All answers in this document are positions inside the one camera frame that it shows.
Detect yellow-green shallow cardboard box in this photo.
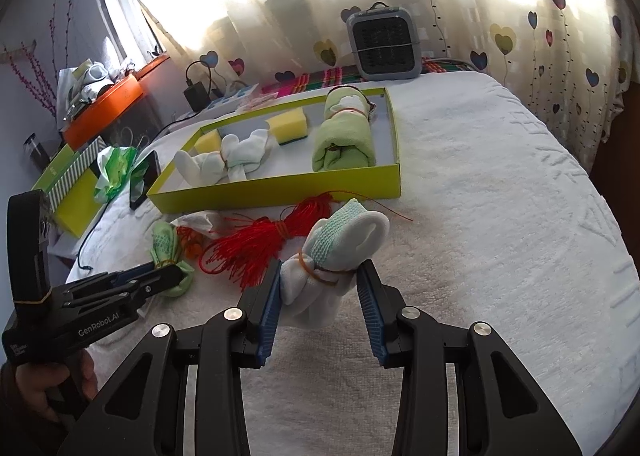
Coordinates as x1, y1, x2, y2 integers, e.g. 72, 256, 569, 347
146, 86, 402, 214

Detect heart print curtain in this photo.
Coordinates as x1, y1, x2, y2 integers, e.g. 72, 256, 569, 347
115, 0, 633, 177

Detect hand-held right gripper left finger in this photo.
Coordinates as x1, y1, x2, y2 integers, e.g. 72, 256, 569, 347
57, 259, 283, 456

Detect pink branch wall decal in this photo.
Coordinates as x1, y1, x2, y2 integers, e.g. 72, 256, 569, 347
0, 0, 76, 119

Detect black adapter cable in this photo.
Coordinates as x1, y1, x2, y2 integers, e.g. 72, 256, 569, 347
186, 59, 226, 97

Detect orange shelf with clutter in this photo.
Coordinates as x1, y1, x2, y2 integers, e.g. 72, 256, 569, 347
61, 74, 146, 149

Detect grey portable fan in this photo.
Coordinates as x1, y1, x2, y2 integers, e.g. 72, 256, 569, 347
346, 2, 425, 82

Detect black power adapter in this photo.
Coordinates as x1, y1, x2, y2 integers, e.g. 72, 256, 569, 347
183, 81, 211, 112

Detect plaid blanket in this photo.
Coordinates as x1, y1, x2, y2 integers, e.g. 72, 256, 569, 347
260, 56, 473, 98

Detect person's left hand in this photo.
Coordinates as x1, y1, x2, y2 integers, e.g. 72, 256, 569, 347
15, 348, 98, 422

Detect green towel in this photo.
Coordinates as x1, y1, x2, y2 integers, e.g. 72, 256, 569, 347
311, 88, 377, 173

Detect window frame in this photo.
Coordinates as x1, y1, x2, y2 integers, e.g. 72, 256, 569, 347
90, 0, 168, 67

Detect green plastic bag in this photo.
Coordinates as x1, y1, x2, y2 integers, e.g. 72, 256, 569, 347
92, 145, 138, 204

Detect dark glass jar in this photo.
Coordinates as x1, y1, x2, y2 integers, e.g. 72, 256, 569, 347
22, 133, 51, 174

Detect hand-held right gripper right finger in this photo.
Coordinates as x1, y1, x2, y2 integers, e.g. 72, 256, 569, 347
356, 260, 583, 456

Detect small green cloth bundle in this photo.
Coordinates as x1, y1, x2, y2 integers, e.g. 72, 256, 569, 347
151, 221, 195, 297

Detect white sock bundle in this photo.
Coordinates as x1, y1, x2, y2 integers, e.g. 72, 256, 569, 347
174, 129, 278, 185

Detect green striped gift box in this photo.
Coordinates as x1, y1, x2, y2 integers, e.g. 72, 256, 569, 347
31, 136, 108, 238

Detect black phone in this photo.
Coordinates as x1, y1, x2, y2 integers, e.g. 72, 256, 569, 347
129, 150, 162, 210

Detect red string bundle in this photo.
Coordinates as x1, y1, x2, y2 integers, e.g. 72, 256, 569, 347
200, 191, 413, 287

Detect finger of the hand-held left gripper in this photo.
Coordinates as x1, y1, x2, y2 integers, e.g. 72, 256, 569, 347
62, 263, 183, 314
107, 261, 166, 287

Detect yellow sponge with green pad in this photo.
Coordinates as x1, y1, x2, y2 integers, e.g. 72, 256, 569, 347
265, 109, 307, 146
194, 129, 222, 154

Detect small orange-red string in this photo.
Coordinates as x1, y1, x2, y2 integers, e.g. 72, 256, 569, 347
176, 226, 206, 257

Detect white sock bundle mint cuff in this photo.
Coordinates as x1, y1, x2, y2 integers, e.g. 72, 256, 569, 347
279, 199, 390, 329

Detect white power strip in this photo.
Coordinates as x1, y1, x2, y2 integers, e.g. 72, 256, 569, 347
202, 86, 263, 114

